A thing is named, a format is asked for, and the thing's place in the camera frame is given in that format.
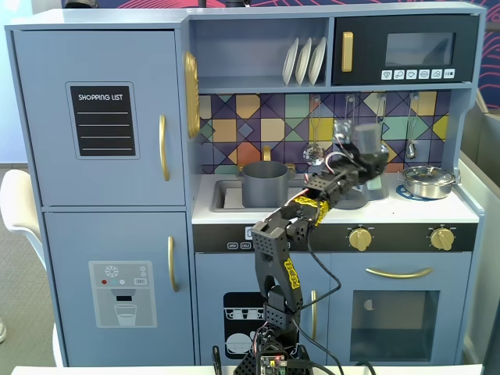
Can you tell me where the white plate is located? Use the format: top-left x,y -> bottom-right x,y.
281,37 -> 300,87
307,36 -> 327,86
295,37 -> 313,86

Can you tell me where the gray pot lid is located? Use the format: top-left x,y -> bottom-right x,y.
337,187 -> 370,210

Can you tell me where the blue oven door with window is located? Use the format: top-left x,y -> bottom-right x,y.
330,252 -> 473,364

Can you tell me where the steel ladle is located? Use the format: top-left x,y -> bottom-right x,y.
373,93 -> 390,158

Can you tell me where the gold dishwasher handle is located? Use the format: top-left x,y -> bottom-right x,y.
310,288 -> 319,339

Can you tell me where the black shopping list board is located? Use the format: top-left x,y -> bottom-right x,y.
65,80 -> 141,160

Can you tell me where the gold toy phone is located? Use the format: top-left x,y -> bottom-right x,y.
183,50 -> 201,138

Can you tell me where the gray salt shaker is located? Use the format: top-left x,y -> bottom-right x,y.
353,123 -> 391,201

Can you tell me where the steel serving spoon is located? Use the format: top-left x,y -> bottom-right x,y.
404,92 -> 420,160

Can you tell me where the gold fridge door handle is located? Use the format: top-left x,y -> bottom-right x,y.
158,113 -> 172,182

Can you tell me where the steel slotted spatula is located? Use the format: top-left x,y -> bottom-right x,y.
343,95 -> 357,132

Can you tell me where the steel pot with lid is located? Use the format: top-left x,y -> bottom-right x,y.
397,164 -> 458,200

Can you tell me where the black power cable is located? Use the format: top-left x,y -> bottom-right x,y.
353,359 -> 377,375

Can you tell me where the white chair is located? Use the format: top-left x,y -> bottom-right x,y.
0,169 -> 66,368

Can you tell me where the gray plastic pot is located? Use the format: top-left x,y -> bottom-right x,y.
235,160 -> 296,209

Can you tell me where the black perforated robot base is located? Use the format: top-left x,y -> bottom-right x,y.
233,343 -> 314,375

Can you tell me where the blue wooden toy kitchen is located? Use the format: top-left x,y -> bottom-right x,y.
4,2 -> 488,368

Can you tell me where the gold faucet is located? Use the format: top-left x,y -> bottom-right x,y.
234,145 -> 298,175

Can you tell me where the gold freezer door handle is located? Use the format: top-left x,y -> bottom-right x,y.
166,235 -> 180,293

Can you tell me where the black camera cable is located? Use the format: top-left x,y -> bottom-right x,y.
298,230 -> 347,375

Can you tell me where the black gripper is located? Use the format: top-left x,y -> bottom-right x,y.
331,152 -> 388,198

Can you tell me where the robot controller board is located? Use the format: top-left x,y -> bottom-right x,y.
259,353 -> 289,375

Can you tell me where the blue fridge door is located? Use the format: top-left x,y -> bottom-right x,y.
11,30 -> 187,207

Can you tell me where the gray sink basin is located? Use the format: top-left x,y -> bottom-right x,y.
211,178 -> 324,213

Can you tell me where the gold stove knob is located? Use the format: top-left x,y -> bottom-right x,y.
347,227 -> 373,252
429,227 -> 455,252

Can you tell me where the gold oven handle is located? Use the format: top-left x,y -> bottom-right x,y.
365,266 -> 434,280

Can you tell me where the black panel with silver ring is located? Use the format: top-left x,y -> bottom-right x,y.
459,104 -> 500,375

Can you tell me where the steel skimmer spoon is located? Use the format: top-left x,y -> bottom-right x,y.
302,97 -> 326,166

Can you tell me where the gold microwave handle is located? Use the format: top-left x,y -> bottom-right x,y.
341,30 -> 354,73

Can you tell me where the blue freezer door with dispenser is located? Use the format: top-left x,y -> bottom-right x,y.
43,211 -> 195,366

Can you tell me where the black toy microwave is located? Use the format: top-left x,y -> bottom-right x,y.
331,14 -> 480,86

